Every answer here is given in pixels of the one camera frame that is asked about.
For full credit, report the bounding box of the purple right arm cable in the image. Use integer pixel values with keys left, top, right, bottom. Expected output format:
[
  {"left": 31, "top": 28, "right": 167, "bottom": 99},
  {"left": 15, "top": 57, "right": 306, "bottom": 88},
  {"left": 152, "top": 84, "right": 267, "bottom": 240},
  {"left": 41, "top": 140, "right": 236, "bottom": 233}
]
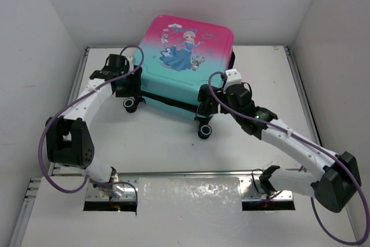
[{"left": 208, "top": 71, "right": 370, "bottom": 245}]

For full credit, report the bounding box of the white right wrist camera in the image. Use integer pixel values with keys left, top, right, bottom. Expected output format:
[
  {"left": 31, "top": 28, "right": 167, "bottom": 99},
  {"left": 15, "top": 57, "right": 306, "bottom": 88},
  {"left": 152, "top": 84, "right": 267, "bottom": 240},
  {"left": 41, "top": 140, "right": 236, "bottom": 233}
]
[{"left": 224, "top": 69, "right": 242, "bottom": 90}]

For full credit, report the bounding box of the pink and teal kids suitcase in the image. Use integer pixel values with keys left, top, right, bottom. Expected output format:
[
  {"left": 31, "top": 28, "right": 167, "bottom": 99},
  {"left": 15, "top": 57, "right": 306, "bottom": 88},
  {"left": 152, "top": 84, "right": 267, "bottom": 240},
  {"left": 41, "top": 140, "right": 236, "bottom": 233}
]
[{"left": 122, "top": 15, "right": 235, "bottom": 139}]

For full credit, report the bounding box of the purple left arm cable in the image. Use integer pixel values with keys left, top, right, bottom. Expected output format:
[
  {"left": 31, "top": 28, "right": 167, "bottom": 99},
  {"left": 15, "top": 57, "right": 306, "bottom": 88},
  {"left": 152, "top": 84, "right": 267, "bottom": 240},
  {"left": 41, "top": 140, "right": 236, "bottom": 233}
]
[{"left": 39, "top": 45, "right": 145, "bottom": 207}]

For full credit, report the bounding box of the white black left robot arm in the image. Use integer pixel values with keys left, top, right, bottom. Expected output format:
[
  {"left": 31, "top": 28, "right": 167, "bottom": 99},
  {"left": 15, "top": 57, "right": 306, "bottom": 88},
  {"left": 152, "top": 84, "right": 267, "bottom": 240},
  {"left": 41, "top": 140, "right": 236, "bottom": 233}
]
[{"left": 40, "top": 54, "right": 142, "bottom": 185}]

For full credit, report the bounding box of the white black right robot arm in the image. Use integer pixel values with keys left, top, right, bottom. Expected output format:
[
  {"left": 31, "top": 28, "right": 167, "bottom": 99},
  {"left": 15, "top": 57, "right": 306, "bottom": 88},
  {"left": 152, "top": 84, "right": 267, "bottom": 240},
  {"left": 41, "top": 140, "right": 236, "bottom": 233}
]
[{"left": 198, "top": 82, "right": 361, "bottom": 213}]

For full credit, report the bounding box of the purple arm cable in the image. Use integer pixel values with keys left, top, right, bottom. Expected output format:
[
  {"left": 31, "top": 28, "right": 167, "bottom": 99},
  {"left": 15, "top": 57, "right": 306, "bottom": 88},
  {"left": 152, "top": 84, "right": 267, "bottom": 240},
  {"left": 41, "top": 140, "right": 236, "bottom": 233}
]
[
  {"left": 39, "top": 45, "right": 145, "bottom": 207},
  {"left": 208, "top": 71, "right": 370, "bottom": 245}
]

